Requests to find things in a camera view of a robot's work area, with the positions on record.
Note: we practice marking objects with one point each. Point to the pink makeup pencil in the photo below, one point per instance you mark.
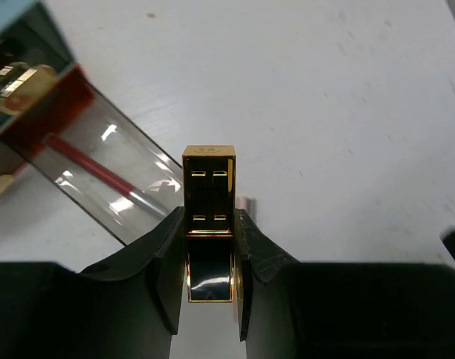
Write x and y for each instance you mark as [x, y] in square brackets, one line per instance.
[248, 204]

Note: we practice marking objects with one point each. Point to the red lip gloss stick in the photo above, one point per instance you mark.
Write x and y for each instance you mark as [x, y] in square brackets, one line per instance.
[109, 178]

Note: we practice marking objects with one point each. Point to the gold black lipstick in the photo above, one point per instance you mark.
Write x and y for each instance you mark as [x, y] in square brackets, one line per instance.
[209, 204]

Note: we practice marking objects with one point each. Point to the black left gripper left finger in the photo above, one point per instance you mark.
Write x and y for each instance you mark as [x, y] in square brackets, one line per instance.
[124, 306]

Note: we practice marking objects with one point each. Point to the teal and orange drawer box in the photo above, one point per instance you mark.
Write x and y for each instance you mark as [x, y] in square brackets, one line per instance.
[29, 33]

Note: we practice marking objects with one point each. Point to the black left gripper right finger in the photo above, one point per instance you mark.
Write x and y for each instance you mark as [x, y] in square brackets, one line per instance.
[292, 309]

